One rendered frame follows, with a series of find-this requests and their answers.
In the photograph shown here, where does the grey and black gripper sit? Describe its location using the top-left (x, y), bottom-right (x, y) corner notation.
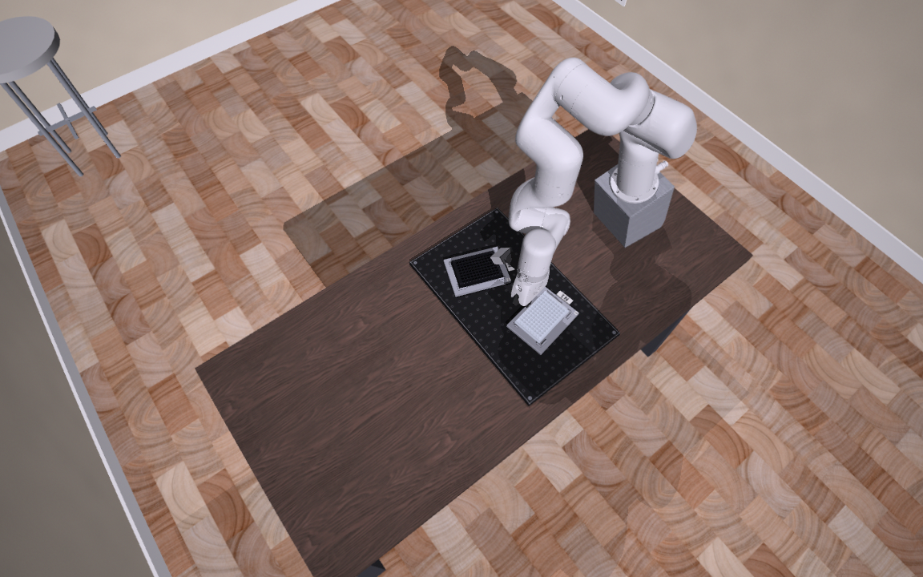
top-left (511, 269), bottom-right (550, 307)

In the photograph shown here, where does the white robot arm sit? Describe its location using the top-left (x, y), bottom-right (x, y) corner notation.
top-left (490, 58), bottom-right (697, 283)

